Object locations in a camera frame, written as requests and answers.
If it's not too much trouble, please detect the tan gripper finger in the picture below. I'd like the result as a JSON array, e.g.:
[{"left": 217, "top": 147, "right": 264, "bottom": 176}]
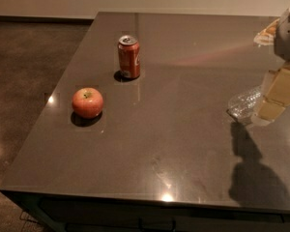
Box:
[
  {"left": 250, "top": 62, "right": 290, "bottom": 126},
  {"left": 253, "top": 18, "right": 279, "bottom": 45}
]

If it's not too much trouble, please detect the red apple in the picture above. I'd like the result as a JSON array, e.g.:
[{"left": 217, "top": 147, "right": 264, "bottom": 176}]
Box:
[{"left": 72, "top": 88, "right": 103, "bottom": 119}]

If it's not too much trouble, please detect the clear plastic water bottle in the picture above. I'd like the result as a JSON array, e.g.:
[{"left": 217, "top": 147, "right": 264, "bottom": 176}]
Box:
[{"left": 227, "top": 86, "right": 261, "bottom": 121}]

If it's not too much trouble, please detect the red coke can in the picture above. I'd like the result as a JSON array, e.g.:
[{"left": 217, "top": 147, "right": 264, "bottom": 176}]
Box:
[{"left": 118, "top": 35, "right": 140, "bottom": 79}]

